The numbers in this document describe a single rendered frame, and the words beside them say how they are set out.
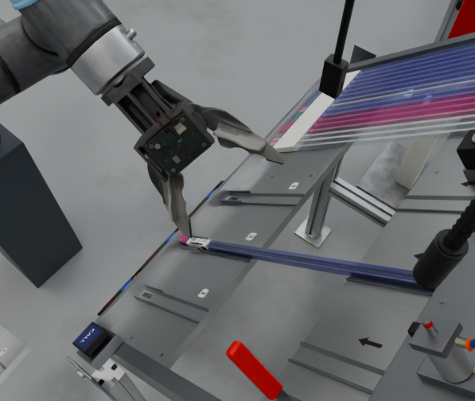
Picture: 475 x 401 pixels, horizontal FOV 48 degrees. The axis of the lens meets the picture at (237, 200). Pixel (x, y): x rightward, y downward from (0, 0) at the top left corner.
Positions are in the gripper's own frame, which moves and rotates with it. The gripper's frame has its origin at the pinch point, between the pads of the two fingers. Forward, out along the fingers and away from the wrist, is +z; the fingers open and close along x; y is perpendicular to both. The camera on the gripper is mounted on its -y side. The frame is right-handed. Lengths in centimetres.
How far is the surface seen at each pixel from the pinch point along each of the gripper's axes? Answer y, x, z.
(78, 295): -82, -69, 14
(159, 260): -15.8, -18.7, 4.0
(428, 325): 36.2, 9.9, 3.7
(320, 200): -80, 4, 37
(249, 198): -20.2, -1.7, 6.6
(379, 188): -105, 21, 56
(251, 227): -11.1, -2.9, 7.7
